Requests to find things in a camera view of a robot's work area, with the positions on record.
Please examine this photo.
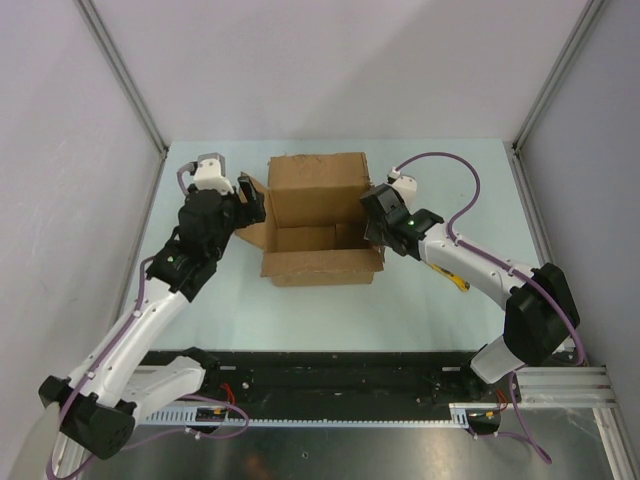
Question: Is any brown cardboard express box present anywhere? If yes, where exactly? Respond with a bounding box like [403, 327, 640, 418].
[236, 152, 384, 287]

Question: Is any yellow utility knife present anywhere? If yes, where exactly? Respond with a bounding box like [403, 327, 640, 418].
[430, 264, 470, 292]

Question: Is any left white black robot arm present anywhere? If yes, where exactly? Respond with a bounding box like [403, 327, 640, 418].
[38, 175, 266, 460]

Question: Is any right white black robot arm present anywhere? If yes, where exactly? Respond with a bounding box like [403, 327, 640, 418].
[360, 180, 580, 401]

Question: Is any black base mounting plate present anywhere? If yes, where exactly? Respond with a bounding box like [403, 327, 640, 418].
[134, 349, 586, 421]

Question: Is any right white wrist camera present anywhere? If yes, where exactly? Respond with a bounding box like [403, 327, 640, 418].
[387, 168, 418, 208]

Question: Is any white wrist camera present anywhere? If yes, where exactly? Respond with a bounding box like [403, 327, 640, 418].
[193, 153, 233, 196]
[387, 168, 418, 208]

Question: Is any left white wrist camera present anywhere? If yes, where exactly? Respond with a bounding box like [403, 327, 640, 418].
[193, 153, 233, 196]

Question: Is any right aluminium side rail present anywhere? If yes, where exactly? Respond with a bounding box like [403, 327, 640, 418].
[503, 142, 557, 264]

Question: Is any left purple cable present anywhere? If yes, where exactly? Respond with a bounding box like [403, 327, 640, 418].
[45, 159, 250, 479]

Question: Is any purple cable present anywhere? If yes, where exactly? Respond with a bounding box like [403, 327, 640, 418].
[392, 152, 587, 465]
[45, 159, 250, 479]

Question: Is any right aluminium frame post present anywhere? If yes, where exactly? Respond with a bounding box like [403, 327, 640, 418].
[509, 0, 609, 154]

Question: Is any aluminium frame post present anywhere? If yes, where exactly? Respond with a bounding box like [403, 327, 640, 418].
[509, 0, 609, 154]
[73, 0, 169, 159]

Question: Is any white slotted cable duct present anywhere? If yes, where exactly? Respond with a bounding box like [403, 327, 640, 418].
[141, 402, 500, 429]

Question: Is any left aluminium frame post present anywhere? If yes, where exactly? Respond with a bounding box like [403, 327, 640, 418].
[73, 0, 169, 159]

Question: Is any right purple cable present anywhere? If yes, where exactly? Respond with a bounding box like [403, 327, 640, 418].
[392, 152, 587, 465]

